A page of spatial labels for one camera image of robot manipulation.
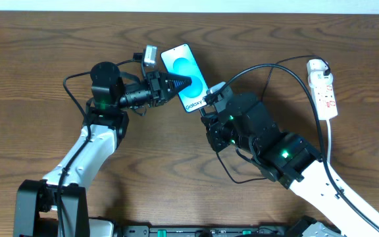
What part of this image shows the blue screen smartphone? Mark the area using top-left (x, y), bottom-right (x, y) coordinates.
top-left (161, 43), bottom-right (208, 113)

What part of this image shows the black charger cable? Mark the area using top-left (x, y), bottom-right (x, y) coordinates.
top-left (198, 55), bottom-right (332, 184)

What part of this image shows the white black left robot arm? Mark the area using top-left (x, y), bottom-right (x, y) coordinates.
top-left (13, 62), bottom-right (191, 236)

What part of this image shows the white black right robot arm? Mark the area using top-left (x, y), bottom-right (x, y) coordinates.
top-left (201, 93), bottom-right (379, 236)

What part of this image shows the white usb charger plug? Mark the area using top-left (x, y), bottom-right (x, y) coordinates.
top-left (308, 70), bottom-right (334, 88)

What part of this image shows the white power strip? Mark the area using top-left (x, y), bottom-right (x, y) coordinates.
top-left (307, 59), bottom-right (338, 120)

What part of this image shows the white power strip cord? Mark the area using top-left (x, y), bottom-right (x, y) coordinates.
top-left (325, 118), bottom-right (333, 164)

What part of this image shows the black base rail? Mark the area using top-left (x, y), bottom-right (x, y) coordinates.
top-left (87, 224), bottom-right (302, 237)

